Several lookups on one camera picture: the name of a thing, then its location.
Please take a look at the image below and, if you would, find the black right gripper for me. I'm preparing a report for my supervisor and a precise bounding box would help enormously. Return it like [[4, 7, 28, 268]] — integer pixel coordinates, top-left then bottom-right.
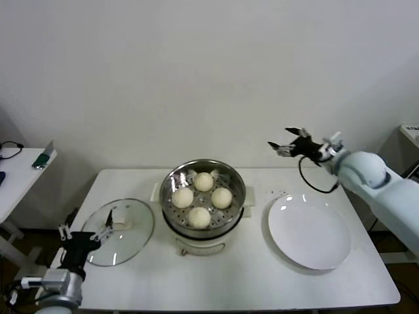
[[267, 127, 324, 158]]

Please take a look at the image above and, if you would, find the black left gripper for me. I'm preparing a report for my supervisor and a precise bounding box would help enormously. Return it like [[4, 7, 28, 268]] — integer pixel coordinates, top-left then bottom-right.
[[57, 207, 115, 273]]

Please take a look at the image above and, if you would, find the round glass pot lid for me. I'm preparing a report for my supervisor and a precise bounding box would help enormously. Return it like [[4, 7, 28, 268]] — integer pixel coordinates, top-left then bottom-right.
[[80, 198, 155, 268]]

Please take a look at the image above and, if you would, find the white steamed baozi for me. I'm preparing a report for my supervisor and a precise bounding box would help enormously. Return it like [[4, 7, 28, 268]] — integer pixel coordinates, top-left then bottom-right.
[[187, 207, 211, 229], [172, 188, 194, 209], [211, 188, 233, 209], [193, 172, 214, 193]]

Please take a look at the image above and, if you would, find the perforated steel steamer basket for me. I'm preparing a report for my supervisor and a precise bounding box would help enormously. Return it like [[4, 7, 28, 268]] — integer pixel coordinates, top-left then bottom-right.
[[159, 159, 247, 232]]

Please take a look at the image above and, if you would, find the white side table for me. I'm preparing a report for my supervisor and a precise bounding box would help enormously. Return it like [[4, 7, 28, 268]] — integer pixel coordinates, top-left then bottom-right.
[[0, 147, 58, 279]]

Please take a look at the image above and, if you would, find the round white plate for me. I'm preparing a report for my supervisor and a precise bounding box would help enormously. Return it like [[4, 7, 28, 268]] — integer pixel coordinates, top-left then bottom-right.
[[267, 193, 353, 271]]

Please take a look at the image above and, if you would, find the white cabinet with labels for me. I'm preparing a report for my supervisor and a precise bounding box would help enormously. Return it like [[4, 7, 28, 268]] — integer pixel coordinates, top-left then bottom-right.
[[398, 123, 419, 156]]

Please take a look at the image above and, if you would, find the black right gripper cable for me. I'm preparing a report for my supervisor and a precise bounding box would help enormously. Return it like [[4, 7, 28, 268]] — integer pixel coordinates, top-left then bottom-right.
[[298, 155, 340, 194]]

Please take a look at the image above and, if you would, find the green handled metal scraper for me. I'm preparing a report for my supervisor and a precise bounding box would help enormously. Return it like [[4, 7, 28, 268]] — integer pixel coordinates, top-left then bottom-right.
[[31, 140, 55, 170]]

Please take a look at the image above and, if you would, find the thin black cable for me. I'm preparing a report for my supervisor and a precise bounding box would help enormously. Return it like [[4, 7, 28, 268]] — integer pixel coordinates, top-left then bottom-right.
[[0, 141, 24, 161]]

